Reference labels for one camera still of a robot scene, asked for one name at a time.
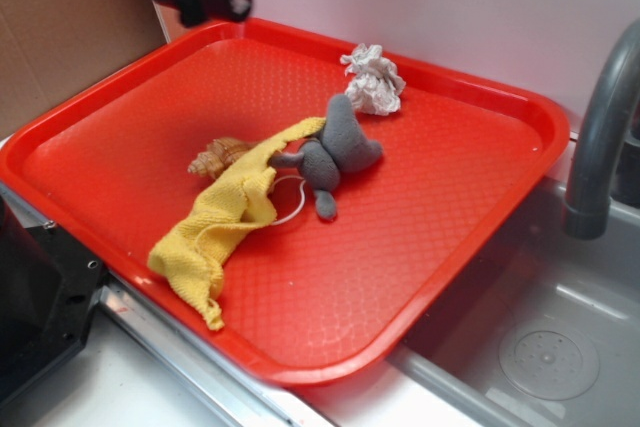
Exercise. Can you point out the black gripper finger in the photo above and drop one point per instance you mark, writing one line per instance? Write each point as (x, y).
(191, 13)
(240, 9)

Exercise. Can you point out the brown cardboard panel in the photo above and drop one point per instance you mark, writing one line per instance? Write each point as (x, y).
(53, 49)

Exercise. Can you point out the brown spiral seashell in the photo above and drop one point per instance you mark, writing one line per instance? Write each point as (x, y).
(218, 156)

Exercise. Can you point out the crumpled white paper tissue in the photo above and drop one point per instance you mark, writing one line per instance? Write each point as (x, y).
(375, 87)

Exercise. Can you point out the grey plush toy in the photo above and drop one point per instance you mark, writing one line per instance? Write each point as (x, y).
(340, 147)

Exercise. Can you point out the red plastic tray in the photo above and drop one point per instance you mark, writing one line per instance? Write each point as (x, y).
(306, 302)

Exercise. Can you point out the yellow microfibre cloth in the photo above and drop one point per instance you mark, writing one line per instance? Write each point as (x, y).
(191, 256)

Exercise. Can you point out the grey sink faucet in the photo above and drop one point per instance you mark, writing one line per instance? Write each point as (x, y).
(605, 164)

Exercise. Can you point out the grey plastic sink basin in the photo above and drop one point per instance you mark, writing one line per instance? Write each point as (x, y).
(538, 329)

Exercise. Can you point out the silver metal rail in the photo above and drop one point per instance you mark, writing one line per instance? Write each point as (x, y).
(138, 367)

